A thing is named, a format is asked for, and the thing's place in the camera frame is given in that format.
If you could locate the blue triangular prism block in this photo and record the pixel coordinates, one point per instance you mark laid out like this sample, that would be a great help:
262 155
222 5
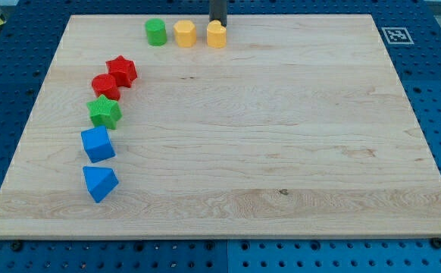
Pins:
99 181

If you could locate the yellow heart block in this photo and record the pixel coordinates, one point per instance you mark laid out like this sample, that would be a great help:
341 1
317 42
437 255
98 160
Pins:
216 34

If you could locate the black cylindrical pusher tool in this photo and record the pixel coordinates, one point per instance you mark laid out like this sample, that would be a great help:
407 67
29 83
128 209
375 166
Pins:
218 11

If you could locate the green star block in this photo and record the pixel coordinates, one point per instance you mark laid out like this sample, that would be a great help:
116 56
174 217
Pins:
104 112

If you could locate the red star block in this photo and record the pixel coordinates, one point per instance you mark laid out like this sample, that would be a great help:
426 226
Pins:
123 70

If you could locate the yellow hexagon block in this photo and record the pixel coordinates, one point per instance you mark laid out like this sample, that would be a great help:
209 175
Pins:
185 33

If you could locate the green cylinder block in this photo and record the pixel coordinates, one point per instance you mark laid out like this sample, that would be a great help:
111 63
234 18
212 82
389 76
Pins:
156 32

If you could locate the wooden board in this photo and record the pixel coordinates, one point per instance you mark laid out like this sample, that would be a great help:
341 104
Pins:
299 128

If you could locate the white fiducial marker tag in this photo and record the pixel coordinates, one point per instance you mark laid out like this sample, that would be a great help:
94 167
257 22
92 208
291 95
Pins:
397 36

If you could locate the red cylinder block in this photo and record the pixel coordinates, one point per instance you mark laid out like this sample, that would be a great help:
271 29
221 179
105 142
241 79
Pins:
105 84

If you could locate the blue cube block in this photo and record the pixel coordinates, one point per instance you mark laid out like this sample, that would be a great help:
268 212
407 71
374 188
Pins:
97 144

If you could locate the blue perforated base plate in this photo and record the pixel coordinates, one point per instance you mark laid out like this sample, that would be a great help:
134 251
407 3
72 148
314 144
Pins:
28 41

